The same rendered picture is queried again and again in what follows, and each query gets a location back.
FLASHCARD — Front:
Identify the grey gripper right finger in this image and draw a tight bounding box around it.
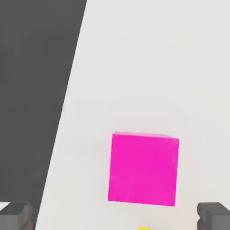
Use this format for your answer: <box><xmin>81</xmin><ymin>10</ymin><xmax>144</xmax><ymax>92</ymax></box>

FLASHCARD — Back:
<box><xmin>197</xmin><ymin>201</ymin><xmax>230</xmax><ymax>230</ymax></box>

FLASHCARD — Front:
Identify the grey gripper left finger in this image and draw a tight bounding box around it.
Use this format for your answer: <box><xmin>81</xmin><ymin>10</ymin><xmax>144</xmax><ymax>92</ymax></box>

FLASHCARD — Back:
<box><xmin>0</xmin><ymin>201</ymin><xmax>35</xmax><ymax>230</ymax></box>

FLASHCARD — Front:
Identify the large magenta box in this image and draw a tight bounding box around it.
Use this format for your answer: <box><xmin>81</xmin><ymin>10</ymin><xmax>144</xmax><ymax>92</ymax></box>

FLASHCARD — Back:
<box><xmin>107</xmin><ymin>131</ymin><xmax>180</xmax><ymax>207</ymax></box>

